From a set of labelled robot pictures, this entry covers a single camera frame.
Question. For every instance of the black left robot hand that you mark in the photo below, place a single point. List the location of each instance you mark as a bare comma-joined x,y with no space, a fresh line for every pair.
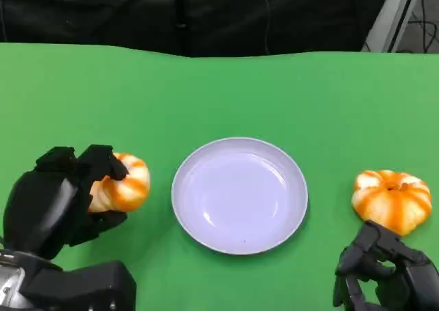
41,208

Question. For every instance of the black backdrop curtain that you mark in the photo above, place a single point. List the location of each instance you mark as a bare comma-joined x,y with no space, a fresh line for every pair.
103,12

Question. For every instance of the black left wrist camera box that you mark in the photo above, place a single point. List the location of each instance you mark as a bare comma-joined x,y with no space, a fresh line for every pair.
85,285

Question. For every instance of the lilac plate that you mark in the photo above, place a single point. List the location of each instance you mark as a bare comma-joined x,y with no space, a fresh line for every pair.
240,197

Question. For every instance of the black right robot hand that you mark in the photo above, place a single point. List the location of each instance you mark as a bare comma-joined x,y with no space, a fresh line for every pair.
411,276

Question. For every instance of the aluminium frame post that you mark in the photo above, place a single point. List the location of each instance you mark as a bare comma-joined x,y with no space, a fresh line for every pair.
394,12

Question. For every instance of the green table cloth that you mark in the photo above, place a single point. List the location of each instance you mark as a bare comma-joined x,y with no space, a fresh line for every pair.
219,94

